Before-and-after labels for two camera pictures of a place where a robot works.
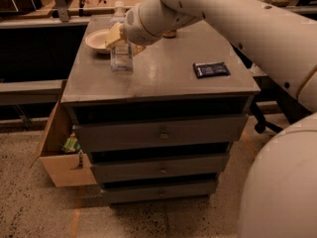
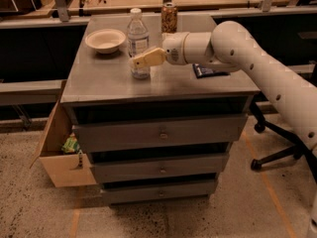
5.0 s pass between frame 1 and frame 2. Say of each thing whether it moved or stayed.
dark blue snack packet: stayed
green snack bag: stayed
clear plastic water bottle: moved
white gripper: moved
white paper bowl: stayed
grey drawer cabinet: stayed
